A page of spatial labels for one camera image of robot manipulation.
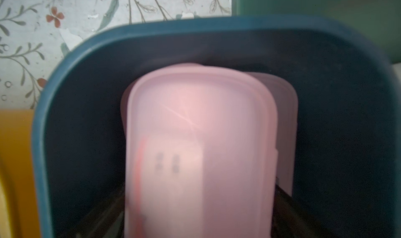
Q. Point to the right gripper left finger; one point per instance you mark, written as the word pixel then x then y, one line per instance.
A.
pixel 101 219

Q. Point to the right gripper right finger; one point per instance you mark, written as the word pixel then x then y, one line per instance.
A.
pixel 290 220

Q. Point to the pink pencil case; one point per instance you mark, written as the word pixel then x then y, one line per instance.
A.
pixel 200 154
pixel 287 106

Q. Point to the green pencil case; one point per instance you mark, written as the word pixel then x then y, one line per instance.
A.
pixel 378 20

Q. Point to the yellow storage box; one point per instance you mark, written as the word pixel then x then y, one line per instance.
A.
pixel 19 212

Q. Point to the teal storage box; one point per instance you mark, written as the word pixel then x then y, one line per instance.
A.
pixel 348 153

